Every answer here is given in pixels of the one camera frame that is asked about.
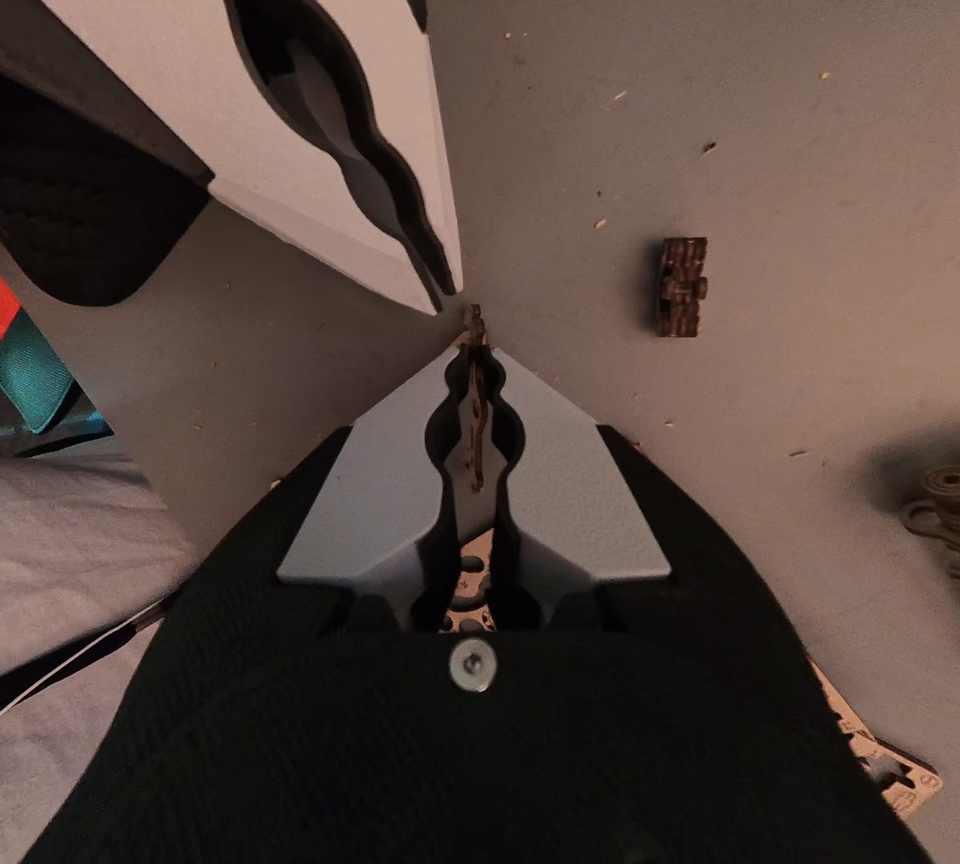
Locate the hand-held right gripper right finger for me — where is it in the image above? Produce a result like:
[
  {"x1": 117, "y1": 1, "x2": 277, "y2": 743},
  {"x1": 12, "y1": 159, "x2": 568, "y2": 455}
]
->
[{"x1": 486, "y1": 345, "x2": 672, "y2": 631}]

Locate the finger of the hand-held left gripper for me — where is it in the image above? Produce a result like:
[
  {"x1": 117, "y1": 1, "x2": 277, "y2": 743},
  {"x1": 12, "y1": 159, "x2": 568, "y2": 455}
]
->
[
  {"x1": 0, "y1": 0, "x2": 446, "y2": 317},
  {"x1": 213, "y1": 0, "x2": 461, "y2": 297}
]

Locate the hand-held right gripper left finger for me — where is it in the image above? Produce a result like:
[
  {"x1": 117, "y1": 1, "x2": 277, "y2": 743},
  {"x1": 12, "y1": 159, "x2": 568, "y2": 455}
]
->
[{"x1": 276, "y1": 345, "x2": 469, "y2": 631}]

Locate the long wooden model part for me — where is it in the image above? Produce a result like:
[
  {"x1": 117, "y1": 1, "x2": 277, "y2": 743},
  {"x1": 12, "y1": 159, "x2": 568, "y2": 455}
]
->
[{"x1": 463, "y1": 303, "x2": 490, "y2": 492}]

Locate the partly built wooden model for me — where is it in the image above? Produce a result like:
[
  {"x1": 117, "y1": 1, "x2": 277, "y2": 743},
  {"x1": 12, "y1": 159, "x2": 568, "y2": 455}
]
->
[{"x1": 897, "y1": 465, "x2": 960, "y2": 581}]

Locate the laser-cut wooden parts sheet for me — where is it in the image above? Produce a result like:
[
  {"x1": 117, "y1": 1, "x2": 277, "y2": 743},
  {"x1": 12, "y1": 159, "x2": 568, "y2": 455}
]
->
[{"x1": 268, "y1": 477, "x2": 945, "y2": 818}]

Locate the teal chair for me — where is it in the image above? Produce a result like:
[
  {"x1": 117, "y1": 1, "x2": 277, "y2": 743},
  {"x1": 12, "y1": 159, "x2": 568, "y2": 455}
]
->
[{"x1": 0, "y1": 324, "x2": 115, "y2": 461}]

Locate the dark brown wooden part block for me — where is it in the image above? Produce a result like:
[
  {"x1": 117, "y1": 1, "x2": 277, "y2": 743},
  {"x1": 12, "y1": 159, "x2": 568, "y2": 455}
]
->
[{"x1": 657, "y1": 237, "x2": 709, "y2": 339}]

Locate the person's white shirt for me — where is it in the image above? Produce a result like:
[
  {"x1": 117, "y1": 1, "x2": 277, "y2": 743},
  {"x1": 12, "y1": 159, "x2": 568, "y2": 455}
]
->
[{"x1": 0, "y1": 435, "x2": 198, "y2": 864}]

